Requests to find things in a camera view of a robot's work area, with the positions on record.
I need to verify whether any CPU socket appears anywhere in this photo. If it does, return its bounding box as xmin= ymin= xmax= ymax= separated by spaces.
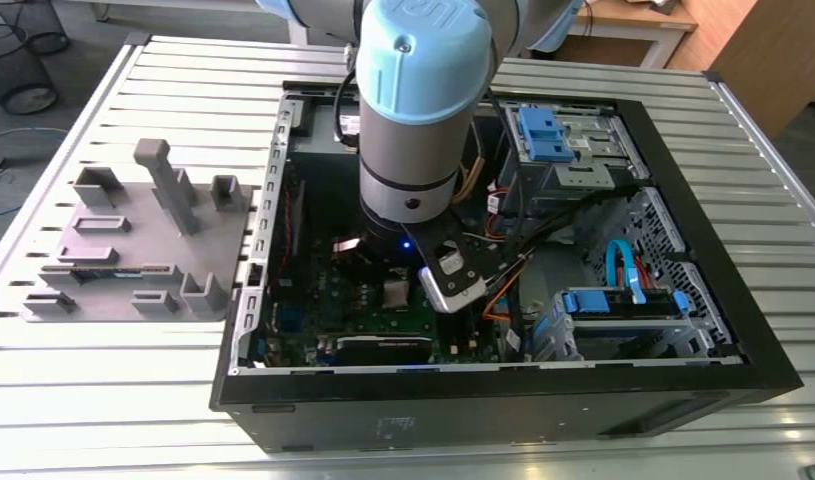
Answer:
xmin=379 ymin=277 xmax=415 ymax=310

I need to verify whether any black case fan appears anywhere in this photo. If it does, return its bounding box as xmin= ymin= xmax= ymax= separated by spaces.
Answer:
xmin=285 ymin=174 xmax=313 ymax=261

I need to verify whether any green motherboard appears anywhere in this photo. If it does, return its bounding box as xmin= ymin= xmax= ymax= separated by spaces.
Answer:
xmin=266 ymin=219 xmax=509 ymax=366

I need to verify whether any graphics card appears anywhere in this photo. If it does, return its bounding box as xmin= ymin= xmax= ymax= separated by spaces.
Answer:
xmin=333 ymin=333 xmax=440 ymax=366

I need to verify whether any grey power supply unit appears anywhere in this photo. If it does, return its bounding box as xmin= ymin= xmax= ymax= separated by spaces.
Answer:
xmin=287 ymin=105 xmax=366 ymax=214

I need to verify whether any blue drive latch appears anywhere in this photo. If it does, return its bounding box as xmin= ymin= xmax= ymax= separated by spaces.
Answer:
xmin=518 ymin=107 xmax=577 ymax=164

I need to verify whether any grey drive cage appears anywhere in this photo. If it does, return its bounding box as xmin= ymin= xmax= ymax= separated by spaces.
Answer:
xmin=497 ymin=103 xmax=653 ymax=217

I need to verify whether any hard disk in blue carrier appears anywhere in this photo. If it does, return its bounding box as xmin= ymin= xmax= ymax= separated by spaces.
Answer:
xmin=561 ymin=287 xmax=690 ymax=321

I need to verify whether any grey parts rack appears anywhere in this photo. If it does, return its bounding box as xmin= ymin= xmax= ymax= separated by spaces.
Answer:
xmin=19 ymin=138 xmax=257 ymax=324

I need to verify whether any black PC case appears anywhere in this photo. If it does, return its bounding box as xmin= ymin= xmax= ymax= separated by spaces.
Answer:
xmin=209 ymin=79 xmax=806 ymax=455

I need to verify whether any grey disk bay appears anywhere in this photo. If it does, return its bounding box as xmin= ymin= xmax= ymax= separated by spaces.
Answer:
xmin=524 ymin=287 xmax=746 ymax=362

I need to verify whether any dark labelled RAM stick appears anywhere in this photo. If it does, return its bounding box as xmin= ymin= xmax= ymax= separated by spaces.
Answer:
xmin=66 ymin=264 xmax=149 ymax=282

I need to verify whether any white desk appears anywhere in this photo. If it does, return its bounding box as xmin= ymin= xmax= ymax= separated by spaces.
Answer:
xmin=566 ymin=0 xmax=700 ymax=69

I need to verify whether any wooden cabinet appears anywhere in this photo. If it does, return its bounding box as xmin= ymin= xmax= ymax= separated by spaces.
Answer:
xmin=666 ymin=0 xmax=815 ymax=141

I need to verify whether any black camera bracket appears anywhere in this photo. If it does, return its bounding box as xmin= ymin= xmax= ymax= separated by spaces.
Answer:
xmin=403 ymin=222 xmax=509 ymax=301

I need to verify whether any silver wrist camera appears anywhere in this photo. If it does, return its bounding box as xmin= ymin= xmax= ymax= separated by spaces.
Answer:
xmin=417 ymin=267 xmax=489 ymax=315

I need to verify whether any coloured power wire bundle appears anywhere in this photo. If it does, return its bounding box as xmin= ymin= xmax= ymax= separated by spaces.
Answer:
xmin=484 ymin=182 xmax=526 ymax=244

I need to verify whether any yellow power wire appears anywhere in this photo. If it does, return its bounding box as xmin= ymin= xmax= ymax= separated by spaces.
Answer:
xmin=452 ymin=149 xmax=486 ymax=205

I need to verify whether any orange cable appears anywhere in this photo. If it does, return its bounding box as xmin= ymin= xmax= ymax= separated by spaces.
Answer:
xmin=480 ymin=277 xmax=526 ymax=322

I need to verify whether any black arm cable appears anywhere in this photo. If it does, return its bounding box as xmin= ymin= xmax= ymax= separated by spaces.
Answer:
xmin=333 ymin=42 xmax=362 ymax=149

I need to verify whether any black cable bundle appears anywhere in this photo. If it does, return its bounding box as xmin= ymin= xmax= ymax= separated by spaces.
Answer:
xmin=477 ymin=184 xmax=649 ymax=296

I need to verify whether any red power wire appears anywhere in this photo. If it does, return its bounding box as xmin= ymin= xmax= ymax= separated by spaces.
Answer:
xmin=617 ymin=254 xmax=660 ymax=294

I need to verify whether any blue data wire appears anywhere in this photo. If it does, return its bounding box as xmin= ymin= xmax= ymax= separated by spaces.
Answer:
xmin=605 ymin=239 xmax=649 ymax=305

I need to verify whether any black wire mesh bin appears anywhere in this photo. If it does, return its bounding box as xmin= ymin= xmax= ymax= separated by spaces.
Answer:
xmin=0 ymin=29 xmax=62 ymax=116
xmin=0 ymin=0 xmax=73 ymax=56

